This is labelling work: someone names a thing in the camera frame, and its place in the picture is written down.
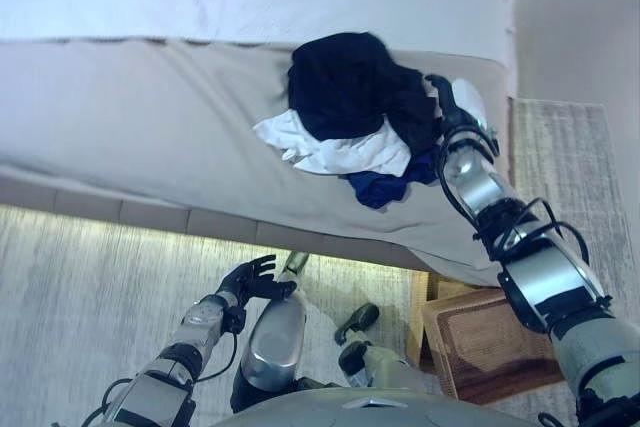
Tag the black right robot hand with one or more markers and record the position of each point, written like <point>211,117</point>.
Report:
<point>452,106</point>

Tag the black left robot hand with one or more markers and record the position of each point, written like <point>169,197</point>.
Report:
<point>250,279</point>

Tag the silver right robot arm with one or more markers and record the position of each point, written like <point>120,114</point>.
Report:
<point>540,267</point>

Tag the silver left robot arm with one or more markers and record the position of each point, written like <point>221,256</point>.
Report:
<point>165,367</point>

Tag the beige bed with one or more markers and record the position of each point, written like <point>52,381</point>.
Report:
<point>150,127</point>

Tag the wooden basket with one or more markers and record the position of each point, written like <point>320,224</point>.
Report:
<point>487,342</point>

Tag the silver robot left leg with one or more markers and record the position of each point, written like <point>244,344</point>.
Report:
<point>277,342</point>

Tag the silver robot leg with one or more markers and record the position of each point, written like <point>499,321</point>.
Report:
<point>277,342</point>
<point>367,347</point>

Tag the black garment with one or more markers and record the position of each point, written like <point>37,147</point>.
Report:
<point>357,89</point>

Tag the blue garment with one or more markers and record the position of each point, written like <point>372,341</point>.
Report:
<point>387,184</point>

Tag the white garment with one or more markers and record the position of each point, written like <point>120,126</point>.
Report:
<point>345,144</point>

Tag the silver robot right leg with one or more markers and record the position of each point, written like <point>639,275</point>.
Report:
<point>367,347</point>

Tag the grey robot torso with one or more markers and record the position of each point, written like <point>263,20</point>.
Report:
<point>370,408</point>

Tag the robot torso and legs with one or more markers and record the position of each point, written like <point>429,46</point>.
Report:
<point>75,307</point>

